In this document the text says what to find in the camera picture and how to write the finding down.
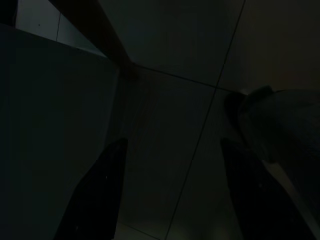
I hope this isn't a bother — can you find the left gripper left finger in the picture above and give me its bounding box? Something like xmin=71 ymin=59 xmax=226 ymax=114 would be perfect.
xmin=53 ymin=137 xmax=129 ymax=240

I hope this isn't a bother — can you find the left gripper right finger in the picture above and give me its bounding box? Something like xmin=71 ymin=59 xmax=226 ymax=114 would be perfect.
xmin=219 ymin=137 xmax=318 ymax=240

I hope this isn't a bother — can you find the grey robot left leg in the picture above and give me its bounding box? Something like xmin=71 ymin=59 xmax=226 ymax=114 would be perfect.
xmin=226 ymin=85 xmax=320 ymax=201

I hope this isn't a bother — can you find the white partition board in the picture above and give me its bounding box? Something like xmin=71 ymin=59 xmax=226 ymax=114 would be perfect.
xmin=0 ymin=22 xmax=119 ymax=240

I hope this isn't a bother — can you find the light wooden table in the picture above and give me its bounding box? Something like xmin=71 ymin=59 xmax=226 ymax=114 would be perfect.
xmin=48 ymin=0 xmax=139 ymax=81

